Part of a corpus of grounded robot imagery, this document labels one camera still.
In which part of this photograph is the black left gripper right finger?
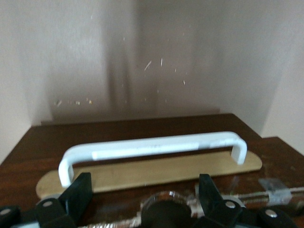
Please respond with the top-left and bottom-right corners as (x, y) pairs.
(192, 173), (247, 228)

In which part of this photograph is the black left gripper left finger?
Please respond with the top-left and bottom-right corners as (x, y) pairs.
(35, 172), (93, 228)

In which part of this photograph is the wooden drawer with white handle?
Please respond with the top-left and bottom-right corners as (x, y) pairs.
(0, 113), (264, 228)

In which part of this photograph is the dark brown wooden cabinet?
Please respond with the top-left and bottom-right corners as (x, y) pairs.
(40, 108), (304, 214)

